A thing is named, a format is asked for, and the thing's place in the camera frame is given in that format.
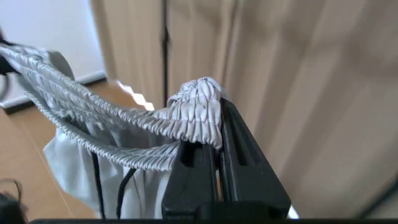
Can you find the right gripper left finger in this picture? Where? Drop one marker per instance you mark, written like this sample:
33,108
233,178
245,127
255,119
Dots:
192,180

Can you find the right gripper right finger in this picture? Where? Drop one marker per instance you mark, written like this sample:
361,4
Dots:
252,180

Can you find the pale grey shorts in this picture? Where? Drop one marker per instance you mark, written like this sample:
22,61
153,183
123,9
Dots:
192,105

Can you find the beige curtain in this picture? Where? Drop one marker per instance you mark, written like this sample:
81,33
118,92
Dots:
280,62

